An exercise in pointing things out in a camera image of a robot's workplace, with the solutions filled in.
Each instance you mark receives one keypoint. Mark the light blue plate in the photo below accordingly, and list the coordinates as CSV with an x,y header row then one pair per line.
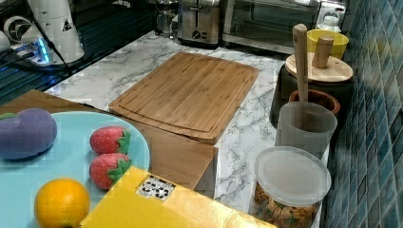
x,y
69,157

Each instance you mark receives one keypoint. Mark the wooden drawer stand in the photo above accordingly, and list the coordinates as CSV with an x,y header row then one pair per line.
x,y
175,158

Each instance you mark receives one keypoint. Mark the red strawberry toy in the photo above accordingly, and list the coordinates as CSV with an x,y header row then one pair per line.
x,y
110,139
105,170

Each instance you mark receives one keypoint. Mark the clear jar with snacks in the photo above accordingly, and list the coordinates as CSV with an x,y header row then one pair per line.
x,y
290,185

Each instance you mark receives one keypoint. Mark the orange fruit toy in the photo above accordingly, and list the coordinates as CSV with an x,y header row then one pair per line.
x,y
61,203

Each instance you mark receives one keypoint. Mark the translucent grey plastic cup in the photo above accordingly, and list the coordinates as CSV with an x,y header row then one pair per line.
x,y
306,126

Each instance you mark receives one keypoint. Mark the yellow plastic cup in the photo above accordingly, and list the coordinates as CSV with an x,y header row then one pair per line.
x,y
339,45

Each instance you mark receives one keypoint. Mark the purple plush eggplant toy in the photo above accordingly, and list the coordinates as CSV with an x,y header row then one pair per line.
x,y
26,133

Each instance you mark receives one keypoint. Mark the bamboo cutting board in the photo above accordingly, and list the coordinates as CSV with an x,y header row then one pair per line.
x,y
189,94

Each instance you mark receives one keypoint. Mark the lower red strawberry toy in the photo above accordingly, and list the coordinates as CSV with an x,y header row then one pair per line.
x,y
105,170

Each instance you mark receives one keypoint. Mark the brown wooden utensil cup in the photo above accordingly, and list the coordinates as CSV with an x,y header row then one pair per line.
x,y
324,99

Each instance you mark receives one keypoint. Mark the silver two-slot toaster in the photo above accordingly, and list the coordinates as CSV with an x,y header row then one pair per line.
x,y
199,21

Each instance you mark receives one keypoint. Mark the wooden spoon handle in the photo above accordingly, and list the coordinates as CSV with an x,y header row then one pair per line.
x,y
300,45

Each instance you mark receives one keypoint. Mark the black canister with wooden lid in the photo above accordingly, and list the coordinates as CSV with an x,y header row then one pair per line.
x,y
335,79

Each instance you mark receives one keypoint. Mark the upper red strawberry toy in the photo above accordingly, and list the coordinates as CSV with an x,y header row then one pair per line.
x,y
110,139

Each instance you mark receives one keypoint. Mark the glass french press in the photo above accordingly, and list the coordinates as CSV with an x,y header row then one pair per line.
x,y
166,11

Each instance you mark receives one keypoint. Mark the stainless toaster oven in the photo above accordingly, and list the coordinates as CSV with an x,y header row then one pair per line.
x,y
268,24

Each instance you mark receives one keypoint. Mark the white bottle behind cup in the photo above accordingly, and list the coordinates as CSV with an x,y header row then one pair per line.
x,y
330,23

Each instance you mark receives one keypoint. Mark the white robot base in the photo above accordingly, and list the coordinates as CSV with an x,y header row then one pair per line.
x,y
49,34

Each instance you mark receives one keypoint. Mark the yellow cereal box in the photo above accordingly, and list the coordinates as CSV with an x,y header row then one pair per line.
x,y
142,200

